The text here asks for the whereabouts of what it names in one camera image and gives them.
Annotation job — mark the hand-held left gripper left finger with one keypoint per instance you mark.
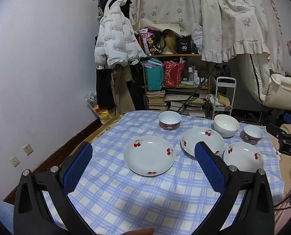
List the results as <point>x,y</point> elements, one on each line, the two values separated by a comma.
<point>78,166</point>

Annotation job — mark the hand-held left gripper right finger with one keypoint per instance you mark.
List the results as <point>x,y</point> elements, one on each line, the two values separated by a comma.
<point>210,169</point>

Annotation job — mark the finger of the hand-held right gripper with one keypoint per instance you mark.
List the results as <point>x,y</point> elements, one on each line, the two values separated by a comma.
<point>276,130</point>

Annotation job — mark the red and blue patterned bowl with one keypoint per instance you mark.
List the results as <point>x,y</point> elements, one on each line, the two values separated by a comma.
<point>169,120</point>
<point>253,134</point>

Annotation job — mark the white cherry print plate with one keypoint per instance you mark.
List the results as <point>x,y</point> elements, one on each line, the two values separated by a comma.
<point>243,156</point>
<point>196,137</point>
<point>149,155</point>

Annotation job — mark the plain white bowl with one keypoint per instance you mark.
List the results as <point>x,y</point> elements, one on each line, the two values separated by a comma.
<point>226,125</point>

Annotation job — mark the person's left hand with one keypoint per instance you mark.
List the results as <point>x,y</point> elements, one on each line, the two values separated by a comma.
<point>140,231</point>

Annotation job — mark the cream padded chair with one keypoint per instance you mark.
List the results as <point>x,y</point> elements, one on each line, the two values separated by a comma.
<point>282,93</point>

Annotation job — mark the tan paper package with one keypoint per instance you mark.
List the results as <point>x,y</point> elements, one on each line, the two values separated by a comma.
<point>223,99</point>

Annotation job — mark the pile of magazines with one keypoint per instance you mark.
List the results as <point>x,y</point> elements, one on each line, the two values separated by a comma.
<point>191,107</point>

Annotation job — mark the plastic bag of snacks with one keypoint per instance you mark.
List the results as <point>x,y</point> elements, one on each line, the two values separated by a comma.
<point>96,102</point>

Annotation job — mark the blue checkered tablecloth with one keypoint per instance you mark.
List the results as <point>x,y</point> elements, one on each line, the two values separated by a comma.
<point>135,200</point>

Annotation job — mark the white cloth bundle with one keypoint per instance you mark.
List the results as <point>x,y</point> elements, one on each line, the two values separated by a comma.
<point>213,99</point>

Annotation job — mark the white trolley cart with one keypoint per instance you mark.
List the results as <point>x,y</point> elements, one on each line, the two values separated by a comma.
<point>226,78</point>

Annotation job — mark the black tripod pole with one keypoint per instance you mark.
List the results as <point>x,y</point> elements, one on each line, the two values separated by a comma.
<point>199,88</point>

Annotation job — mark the black coat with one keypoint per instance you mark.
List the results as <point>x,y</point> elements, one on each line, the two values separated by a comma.
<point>103,88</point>

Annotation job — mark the stack of books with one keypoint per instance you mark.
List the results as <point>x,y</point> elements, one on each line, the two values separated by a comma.
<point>156,100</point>

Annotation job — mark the beige coat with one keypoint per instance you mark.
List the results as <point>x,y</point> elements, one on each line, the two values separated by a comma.
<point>122,90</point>

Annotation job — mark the green folded cloth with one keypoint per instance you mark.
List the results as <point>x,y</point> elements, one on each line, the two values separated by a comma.
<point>187,83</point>

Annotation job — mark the person's jeans leg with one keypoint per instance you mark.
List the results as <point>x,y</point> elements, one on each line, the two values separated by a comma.
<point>1,213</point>

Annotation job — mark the row of cosmetic bottles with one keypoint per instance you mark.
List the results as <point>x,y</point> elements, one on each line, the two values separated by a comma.
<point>194,74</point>

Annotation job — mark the red patterned gift bag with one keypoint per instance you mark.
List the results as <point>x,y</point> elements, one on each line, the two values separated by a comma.
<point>172,74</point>

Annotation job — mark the teal shopping bag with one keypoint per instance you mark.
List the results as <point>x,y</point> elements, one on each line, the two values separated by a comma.
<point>155,76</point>

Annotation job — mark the wooden shelf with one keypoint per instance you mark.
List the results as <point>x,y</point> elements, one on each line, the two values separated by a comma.
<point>174,54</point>

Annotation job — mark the white plastic bag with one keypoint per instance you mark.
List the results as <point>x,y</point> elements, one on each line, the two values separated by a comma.
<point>196,36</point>

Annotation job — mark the black box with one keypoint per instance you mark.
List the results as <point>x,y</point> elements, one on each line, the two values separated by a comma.
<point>184,46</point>

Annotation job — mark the tan cloth bundle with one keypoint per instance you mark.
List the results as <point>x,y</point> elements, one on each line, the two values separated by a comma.
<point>171,41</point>

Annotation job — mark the white puffer jacket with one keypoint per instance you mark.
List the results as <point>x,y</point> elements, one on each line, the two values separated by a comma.
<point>113,36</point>

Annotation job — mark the purple printed bag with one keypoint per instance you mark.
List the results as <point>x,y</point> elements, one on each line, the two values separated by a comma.
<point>147,41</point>

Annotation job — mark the floral ruffled curtain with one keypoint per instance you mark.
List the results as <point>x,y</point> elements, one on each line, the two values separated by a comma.
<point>184,5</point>

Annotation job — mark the white wall socket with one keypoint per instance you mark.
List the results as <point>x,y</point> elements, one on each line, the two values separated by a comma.
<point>14,161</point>
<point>27,148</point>

